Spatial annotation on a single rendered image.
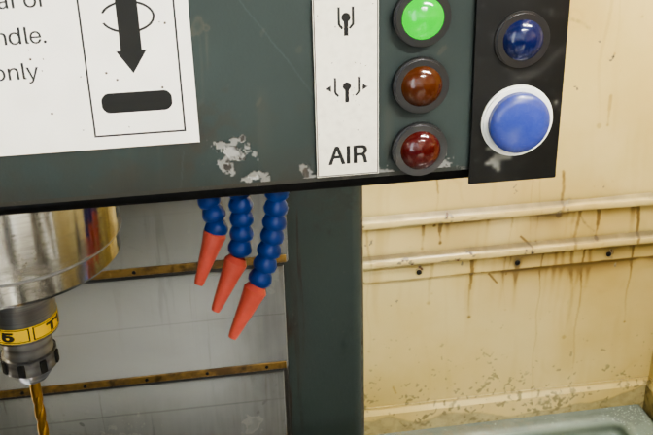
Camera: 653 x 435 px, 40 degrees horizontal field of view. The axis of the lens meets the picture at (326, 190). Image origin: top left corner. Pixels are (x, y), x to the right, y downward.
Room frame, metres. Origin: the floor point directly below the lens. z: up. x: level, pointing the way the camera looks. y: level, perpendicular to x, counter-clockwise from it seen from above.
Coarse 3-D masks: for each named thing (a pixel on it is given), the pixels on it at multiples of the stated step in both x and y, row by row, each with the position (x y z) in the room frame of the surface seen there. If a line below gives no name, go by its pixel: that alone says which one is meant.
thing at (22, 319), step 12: (0, 312) 0.55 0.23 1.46; (12, 312) 0.55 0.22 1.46; (24, 312) 0.55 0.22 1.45; (36, 312) 0.56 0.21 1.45; (48, 312) 0.56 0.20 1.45; (0, 324) 0.55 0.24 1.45; (12, 324) 0.55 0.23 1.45; (24, 324) 0.55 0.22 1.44; (36, 324) 0.56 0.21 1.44; (48, 336) 0.56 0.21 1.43
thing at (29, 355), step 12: (12, 348) 0.56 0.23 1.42; (24, 348) 0.56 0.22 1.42; (36, 348) 0.56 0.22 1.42; (48, 348) 0.57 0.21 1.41; (12, 360) 0.56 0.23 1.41; (24, 360) 0.56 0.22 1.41; (36, 360) 0.56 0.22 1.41; (48, 360) 0.56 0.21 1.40; (12, 372) 0.56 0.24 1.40; (24, 372) 0.55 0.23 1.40; (36, 372) 0.56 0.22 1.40; (48, 372) 0.57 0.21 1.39; (24, 384) 0.56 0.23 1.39
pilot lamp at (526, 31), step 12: (516, 24) 0.41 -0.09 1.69; (528, 24) 0.41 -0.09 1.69; (504, 36) 0.41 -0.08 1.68; (516, 36) 0.41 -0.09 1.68; (528, 36) 0.41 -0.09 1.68; (540, 36) 0.41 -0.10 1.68; (504, 48) 0.41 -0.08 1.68; (516, 48) 0.41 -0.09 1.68; (528, 48) 0.41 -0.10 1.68; (540, 48) 0.41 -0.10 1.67
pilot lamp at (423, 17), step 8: (416, 0) 0.40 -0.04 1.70; (424, 0) 0.40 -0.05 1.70; (432, 0) 0.40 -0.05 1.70; (408, 8) 0.40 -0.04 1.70; (416, 8) 0.40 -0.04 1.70; (424, 8) 0.40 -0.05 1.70; (432, 8) 0.40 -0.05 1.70; (440, 8) 0.40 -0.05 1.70; (408, 16) 0.40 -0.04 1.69; (416, 16) 0.40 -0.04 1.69; (424, 16) 0.40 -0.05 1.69; (432, 16) 0.40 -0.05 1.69; (440, 16) 0.40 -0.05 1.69; (408, 24) 0.40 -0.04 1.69; (416, 24) 0.40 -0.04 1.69; (424, 24) 0.40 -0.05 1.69; (432, 24) 0.40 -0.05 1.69; (440, 24) 0.40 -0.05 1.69; (408, 32) 0.40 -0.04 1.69; (416, 32) 0.40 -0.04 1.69; (424, 32) 0.40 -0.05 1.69; (432, 32) 0.40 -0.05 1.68
